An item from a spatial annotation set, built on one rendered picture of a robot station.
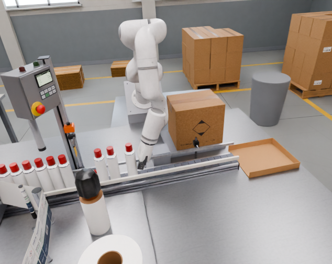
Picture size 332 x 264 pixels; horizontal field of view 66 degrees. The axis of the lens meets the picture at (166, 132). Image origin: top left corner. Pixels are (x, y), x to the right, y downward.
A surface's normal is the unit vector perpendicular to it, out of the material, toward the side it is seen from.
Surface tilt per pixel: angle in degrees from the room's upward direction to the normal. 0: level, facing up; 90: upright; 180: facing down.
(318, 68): 90
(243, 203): 0
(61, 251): 0
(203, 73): 90
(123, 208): 0
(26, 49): 90
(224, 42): 90
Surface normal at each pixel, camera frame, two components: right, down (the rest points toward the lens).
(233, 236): -0.05, -0.85
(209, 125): 0.21, 0.50
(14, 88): -0.37, 0.50
